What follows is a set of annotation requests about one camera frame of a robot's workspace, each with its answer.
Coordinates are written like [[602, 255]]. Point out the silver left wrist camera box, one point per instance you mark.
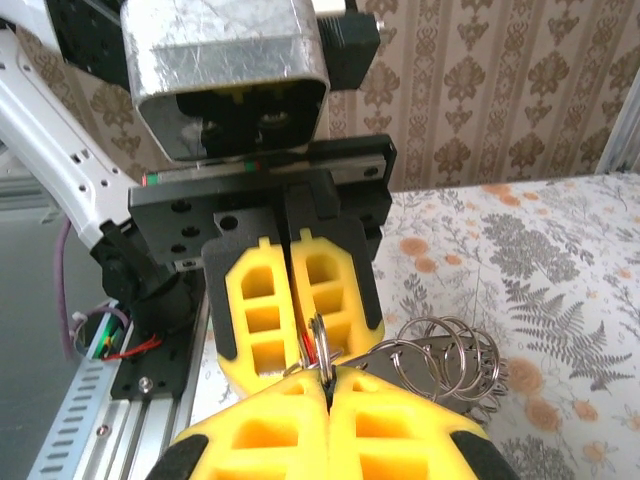
[[220, 65]]

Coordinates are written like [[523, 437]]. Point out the aluminium frame post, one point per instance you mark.
[[622, 135]]

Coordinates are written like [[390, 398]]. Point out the grey metal panel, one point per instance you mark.
[[30, 325]]

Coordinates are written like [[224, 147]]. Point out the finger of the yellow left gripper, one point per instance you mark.
[[325, 295], [255, 310]]

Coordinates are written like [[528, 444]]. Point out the key with red tag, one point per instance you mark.
[[306, 346]]

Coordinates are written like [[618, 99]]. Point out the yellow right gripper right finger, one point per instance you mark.
[[400, 435]]

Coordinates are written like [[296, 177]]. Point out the wide aluminium mounting rail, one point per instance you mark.
[[150, 440]]

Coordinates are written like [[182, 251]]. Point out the floral table cover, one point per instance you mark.
[[550, 240]]

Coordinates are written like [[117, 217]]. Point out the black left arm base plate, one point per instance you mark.
[[150, 370]]

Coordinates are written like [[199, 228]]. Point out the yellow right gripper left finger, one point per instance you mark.
[[260, 435]]

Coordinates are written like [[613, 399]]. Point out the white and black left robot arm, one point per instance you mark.
[[60, 160]]

